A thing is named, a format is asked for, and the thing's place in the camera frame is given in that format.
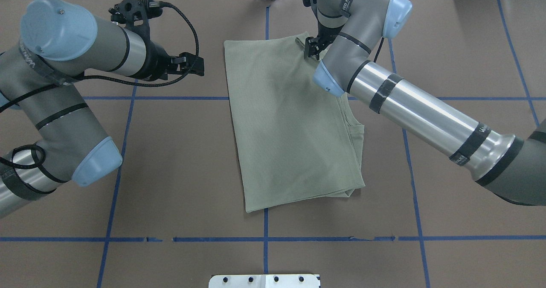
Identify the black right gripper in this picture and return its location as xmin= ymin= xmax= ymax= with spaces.
xmin=303 ymin=0 xmax=342 ymax=61

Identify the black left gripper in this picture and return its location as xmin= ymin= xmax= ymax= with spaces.
xmin=108 ymin=0 xmax=205 ymax=81

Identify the olive green long-sleeve shirt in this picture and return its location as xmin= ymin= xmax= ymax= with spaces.
xmin=224 ymin=32 xmax=365 ymax=213

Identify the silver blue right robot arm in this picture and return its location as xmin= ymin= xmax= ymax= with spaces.
xmin=303 ymin=0 xmax=546 ymax=206

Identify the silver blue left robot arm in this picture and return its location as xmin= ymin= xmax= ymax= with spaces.
xmin=1 ymin=0 xmax=204 ymax=217

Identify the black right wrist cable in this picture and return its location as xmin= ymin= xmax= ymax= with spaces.
xmin=373 ymin=37 xmax=386 ymax=63

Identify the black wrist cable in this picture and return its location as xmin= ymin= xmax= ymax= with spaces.
xmin=0 ymin=1 xmax=200 ymax=182
xmin=373 ymin=37 xmax=386 ymax=63

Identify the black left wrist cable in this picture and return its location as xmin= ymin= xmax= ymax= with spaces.
xmin=0 ymin=1 xmax=200 ymax=182

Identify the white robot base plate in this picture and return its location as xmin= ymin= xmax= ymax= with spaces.
xmin=208 ymin=274 xmax=321 ymax=288

